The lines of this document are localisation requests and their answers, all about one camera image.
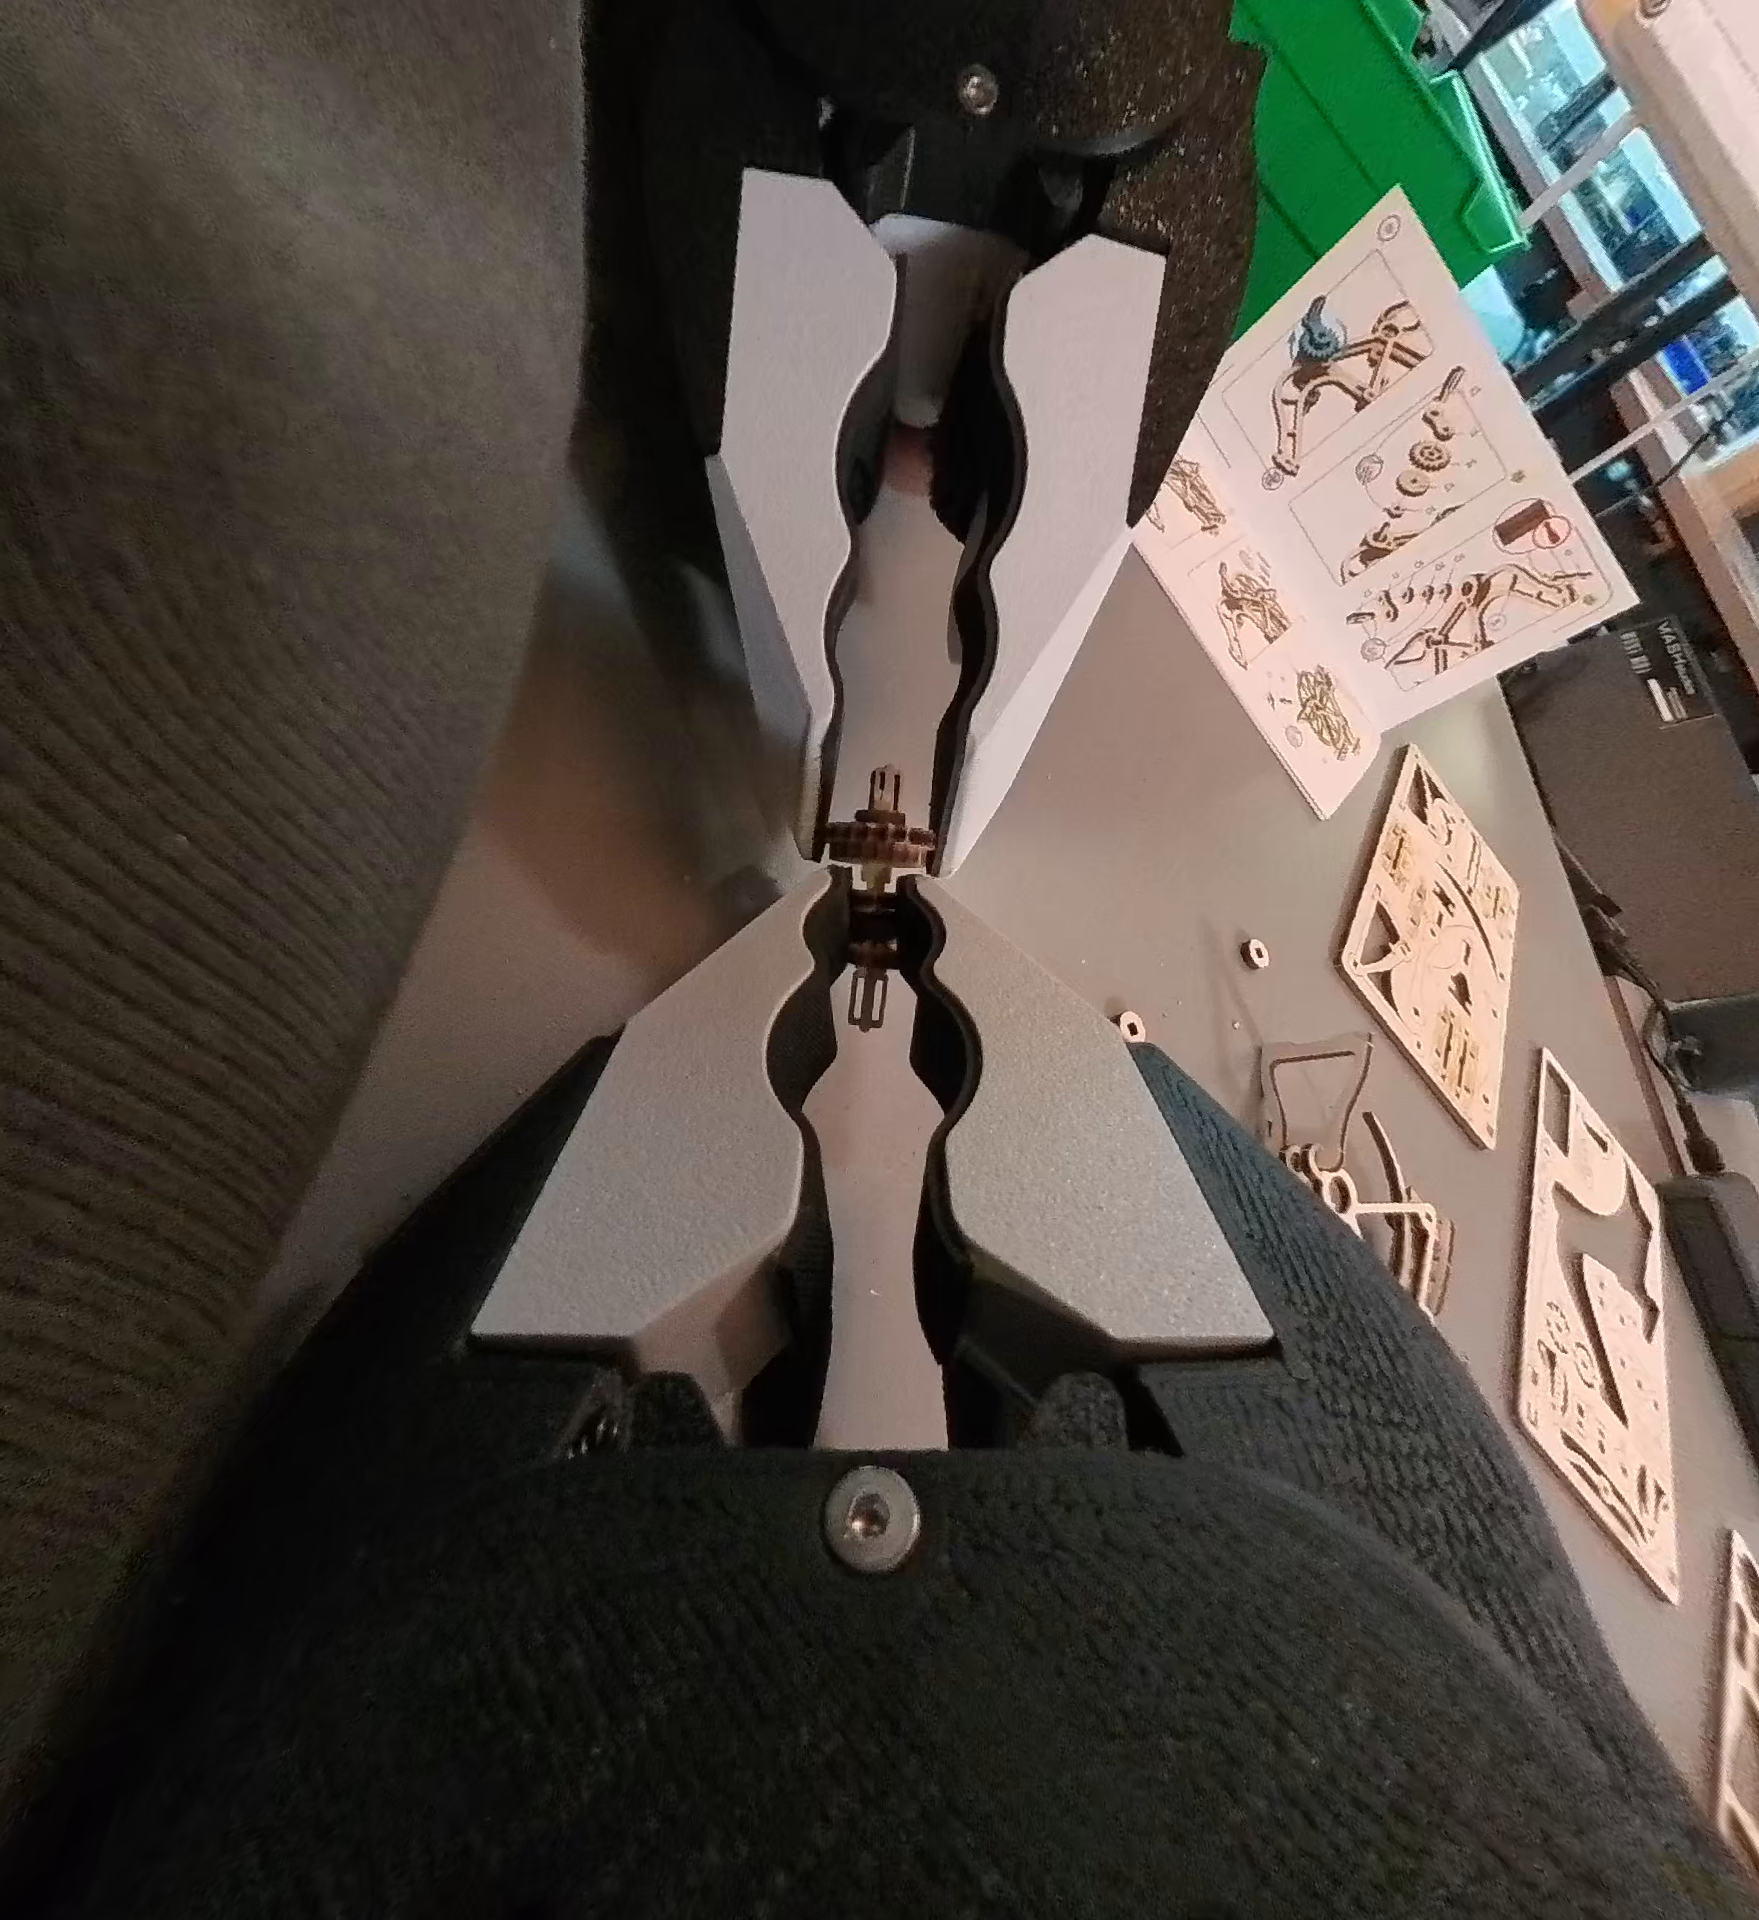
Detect large green plastic bin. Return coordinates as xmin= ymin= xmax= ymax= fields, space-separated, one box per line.
xmin=1231 ymin=0 xmax=1533 ymax=339

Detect assembly instruction booklet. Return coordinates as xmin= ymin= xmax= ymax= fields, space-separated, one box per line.
xmin=1132 ymin=188 xmax=1643 ymax=823

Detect wooden model frame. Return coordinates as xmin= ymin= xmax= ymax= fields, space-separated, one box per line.
xmin=1250 ymin=1034 xmax=1462 ymax=1320

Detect wooden parts sheet curved cutout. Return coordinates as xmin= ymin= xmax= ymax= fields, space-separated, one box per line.
xmin=1512 ymin=1047 xmax=1682 ymax=1606

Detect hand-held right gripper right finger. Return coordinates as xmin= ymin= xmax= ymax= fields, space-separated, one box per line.
xmin=902 ymin=880 xmax=1283 ymax=1448

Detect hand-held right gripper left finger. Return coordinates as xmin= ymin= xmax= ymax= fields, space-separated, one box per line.
xmin=468 ymin=872 xmax=840 ymax=1448

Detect black flat box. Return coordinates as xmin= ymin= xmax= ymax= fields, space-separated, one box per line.
xmin=1498 ymin=628 xmax=1759 ymax=1010

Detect black power bank cable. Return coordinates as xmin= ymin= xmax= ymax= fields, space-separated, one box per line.
xmin=1554 ymin=839 xmax=1721 ymax=1179

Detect wooden parts sheet slotted strips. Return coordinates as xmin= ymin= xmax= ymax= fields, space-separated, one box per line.
xmin=1336 ymin=742 xmax=1524 ymax=1152

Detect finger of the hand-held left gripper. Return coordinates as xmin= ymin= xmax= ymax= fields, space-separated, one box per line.
xmin=704 ymin=164 xmax=903 ymax=863
xmin=931 ymin=221 xmax=1170 ymax=882

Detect wooden gear axle assembly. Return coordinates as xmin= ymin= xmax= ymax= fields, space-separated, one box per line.
xmin=819 ymin=761 xmax=940 ymax=1041

